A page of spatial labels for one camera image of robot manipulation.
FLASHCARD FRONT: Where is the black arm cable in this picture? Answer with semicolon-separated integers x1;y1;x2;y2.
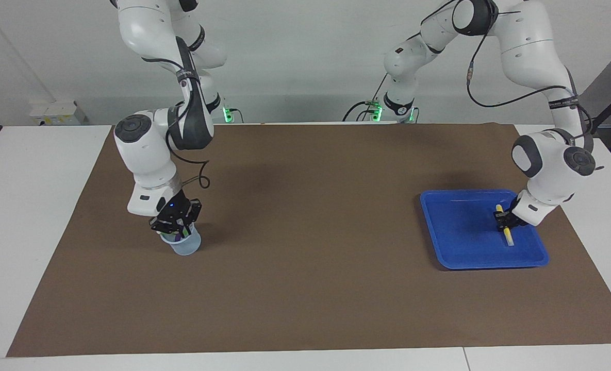
141;56;212;190
419;0;595;150

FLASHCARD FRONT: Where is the white box with yellow labels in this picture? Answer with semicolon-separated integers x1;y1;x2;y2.
29;100;89;127

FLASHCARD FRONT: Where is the brown table mat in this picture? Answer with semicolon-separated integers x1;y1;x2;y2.
6;123;611;358

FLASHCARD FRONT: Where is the blue plastic tray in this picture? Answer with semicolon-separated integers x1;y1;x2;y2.
420;189;550;271

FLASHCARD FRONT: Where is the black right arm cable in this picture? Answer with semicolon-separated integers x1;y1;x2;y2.
141;56;212;190

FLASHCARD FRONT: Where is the clear plastic cup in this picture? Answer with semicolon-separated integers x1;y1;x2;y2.
160;222;202;256

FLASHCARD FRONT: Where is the yellow pen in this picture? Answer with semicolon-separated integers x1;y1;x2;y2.
495;204;515;247

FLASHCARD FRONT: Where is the black left base cable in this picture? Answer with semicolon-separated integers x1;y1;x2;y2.
342;76;392;123

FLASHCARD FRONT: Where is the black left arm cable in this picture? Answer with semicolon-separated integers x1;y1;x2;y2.
419;0;595;150

